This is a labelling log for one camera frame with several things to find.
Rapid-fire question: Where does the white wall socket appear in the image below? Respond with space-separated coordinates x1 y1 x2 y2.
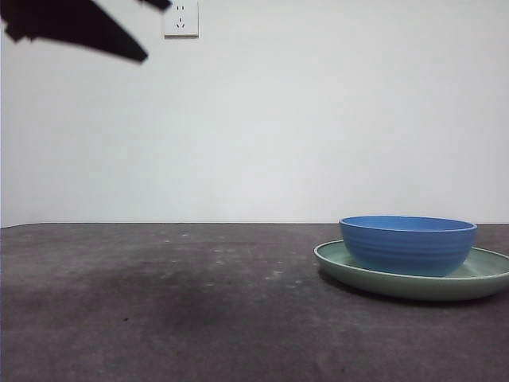
163 0 200 40

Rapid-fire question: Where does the blue ribbed bowl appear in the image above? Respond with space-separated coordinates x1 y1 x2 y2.
338 215 478 279

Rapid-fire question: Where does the green round plate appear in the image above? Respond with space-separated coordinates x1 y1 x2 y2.
313 240 509 302

